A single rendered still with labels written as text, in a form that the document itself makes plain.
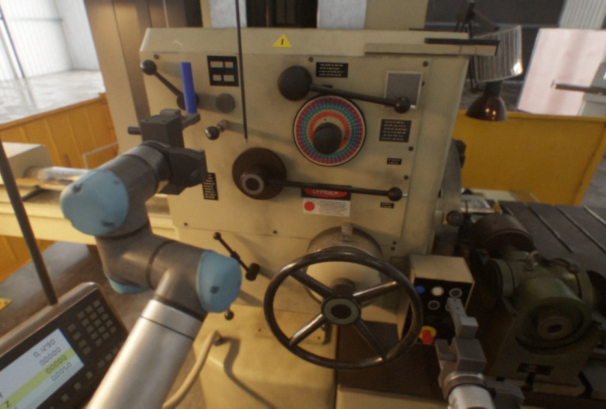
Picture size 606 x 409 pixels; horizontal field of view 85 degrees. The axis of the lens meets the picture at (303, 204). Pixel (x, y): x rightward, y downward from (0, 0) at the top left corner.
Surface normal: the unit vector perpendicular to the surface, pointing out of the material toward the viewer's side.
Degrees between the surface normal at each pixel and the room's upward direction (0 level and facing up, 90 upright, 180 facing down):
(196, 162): 90
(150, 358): 44
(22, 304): 0
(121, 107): 90
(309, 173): 90
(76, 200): 91
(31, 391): 71
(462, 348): 0
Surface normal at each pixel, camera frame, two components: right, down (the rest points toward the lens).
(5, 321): 0.01, -0.88
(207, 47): -0.09, -0.29
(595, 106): -0.69, 0.33
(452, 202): -0.11, -0.07
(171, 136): 0.99, 0.08
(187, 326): 0.76, -0.05
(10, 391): 0.87, -0.11
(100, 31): -0.14, 0.47
